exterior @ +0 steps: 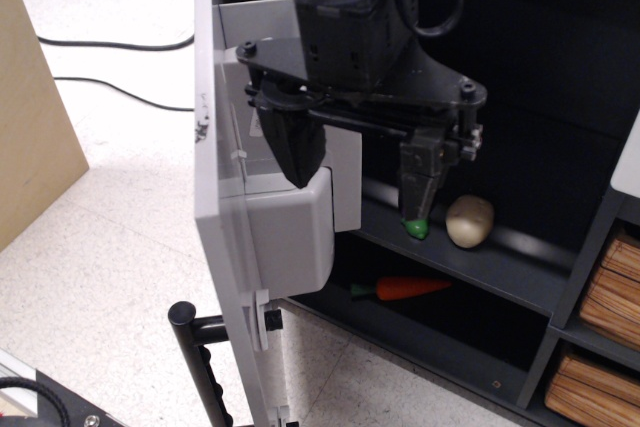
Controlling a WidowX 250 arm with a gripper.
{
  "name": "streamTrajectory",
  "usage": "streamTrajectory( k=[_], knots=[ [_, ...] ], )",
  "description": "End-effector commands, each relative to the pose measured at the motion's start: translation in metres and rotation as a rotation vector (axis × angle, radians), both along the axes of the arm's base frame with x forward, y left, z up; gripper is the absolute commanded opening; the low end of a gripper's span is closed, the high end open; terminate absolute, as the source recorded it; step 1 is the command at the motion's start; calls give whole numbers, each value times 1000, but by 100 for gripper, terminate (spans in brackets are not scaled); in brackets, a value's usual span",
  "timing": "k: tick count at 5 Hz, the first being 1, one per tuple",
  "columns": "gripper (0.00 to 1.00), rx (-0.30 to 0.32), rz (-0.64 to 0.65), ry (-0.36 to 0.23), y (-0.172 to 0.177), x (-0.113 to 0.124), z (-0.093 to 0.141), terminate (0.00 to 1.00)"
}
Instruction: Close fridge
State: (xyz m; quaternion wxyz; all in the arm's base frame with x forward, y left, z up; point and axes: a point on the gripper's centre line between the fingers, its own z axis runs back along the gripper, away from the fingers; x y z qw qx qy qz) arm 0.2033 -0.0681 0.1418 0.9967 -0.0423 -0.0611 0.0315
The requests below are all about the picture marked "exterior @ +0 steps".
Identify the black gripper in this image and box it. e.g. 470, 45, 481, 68
236, 0, 487, 222

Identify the grey toy fridge door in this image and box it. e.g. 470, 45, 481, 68
194, 0, 362, 426

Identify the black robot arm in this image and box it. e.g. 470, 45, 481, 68
236, 0, 487, 224

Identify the dark grey fridge cabinet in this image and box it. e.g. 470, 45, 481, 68
209, 0, 640, 413

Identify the green toy vegetable piece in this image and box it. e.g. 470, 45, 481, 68
401, 218, 429, 240

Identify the beige toy potato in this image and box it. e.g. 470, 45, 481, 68
446, 195, 495, 249

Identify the orange toy carrot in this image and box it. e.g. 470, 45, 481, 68
350, 276, 452, 301

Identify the dark grey shelf unit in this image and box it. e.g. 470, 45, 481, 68
514, 111, 640, 427

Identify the upper wicker basket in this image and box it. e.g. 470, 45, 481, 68
579, 225, 639, 351

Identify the wicker basket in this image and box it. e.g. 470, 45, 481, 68
579, 225, 639, 351
544, 352, 639, 427

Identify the brown wooden board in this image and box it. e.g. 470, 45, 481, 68
1, 0, 89, 248

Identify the lower wicker basket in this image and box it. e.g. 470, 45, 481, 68
544, 352, 639, 427

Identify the black door handle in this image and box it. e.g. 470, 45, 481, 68
168, 301, 233, 426

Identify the black floor cable lower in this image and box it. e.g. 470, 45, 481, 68
52, 76, 196, 113

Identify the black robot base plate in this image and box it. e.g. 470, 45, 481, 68
0, 367, 126, 427

